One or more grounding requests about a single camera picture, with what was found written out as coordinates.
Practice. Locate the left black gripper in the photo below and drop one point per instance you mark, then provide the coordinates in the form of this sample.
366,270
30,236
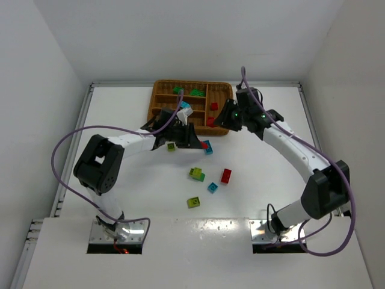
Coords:
183,134

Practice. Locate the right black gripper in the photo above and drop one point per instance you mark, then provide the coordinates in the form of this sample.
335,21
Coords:
228,115

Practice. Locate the red base lego brick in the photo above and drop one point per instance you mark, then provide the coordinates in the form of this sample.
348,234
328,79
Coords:
204,145

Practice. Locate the red rounded lego brick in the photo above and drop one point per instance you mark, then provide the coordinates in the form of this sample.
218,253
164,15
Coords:
210,122

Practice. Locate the small red lego brick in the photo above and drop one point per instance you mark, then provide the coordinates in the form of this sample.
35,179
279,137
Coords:
214,106

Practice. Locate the small lime lego brick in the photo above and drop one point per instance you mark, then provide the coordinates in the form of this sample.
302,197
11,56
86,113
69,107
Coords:
171,147

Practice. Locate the dark green lego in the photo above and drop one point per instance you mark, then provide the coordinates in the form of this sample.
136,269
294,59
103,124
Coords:
197,93

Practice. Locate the cyan rounded lego brick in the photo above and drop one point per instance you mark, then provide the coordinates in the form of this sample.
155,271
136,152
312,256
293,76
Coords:
184,105

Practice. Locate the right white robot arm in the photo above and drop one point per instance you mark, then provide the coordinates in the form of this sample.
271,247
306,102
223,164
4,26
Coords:
325,190

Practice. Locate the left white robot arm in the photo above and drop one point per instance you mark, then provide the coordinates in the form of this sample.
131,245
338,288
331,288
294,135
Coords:
98,167

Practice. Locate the long cyan lego brick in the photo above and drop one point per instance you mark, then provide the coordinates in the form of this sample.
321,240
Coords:
209,150

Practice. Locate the brown wicker divided tray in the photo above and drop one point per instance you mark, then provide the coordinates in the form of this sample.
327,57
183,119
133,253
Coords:
163,96

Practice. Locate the lime green stacked lego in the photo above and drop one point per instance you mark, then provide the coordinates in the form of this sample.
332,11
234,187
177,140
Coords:
197,174

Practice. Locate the small cyan lego brick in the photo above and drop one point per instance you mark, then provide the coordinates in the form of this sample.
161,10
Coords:
212,187

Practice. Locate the lime lego brick front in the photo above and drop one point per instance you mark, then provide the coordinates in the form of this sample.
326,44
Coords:
193,202

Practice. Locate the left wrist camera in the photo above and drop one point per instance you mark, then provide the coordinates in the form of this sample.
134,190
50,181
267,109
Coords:
183,115

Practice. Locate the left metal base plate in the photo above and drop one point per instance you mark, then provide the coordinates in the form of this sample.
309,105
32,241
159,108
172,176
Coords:
127,233

